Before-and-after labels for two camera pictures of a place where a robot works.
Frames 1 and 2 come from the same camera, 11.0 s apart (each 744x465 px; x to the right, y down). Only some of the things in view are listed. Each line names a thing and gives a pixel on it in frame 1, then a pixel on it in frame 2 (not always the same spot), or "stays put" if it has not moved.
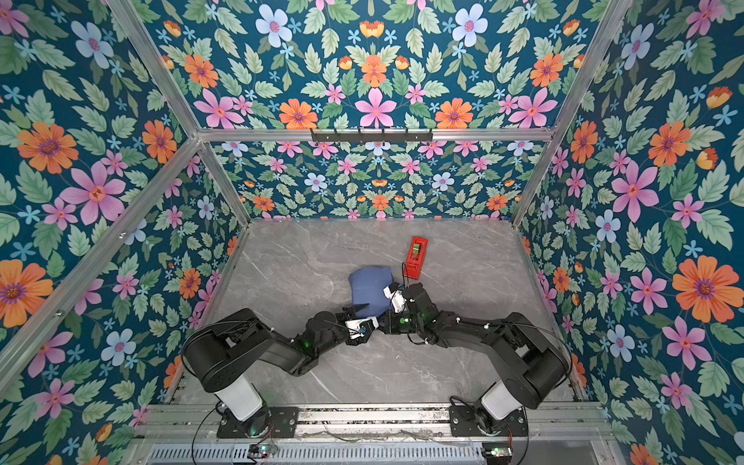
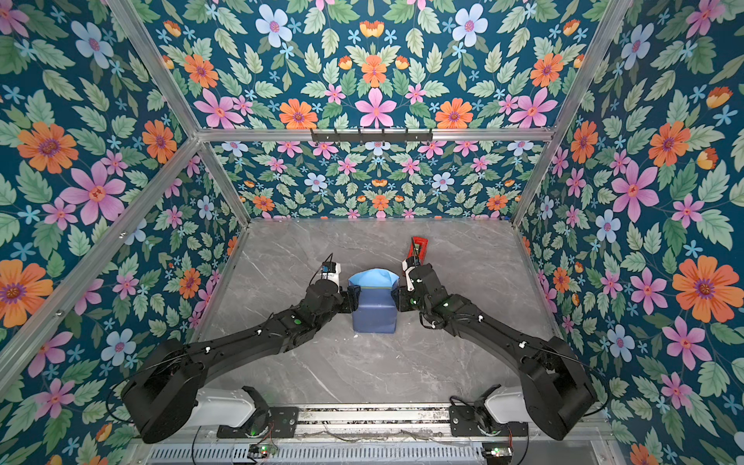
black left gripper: (343, 317) to (351, 297)
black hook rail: (372, 138) stays put
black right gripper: (390, 323) to (400, 299)
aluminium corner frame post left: (152, 61) stays put
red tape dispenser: (416, 257) stays put
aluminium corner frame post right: (602, 47) stays put
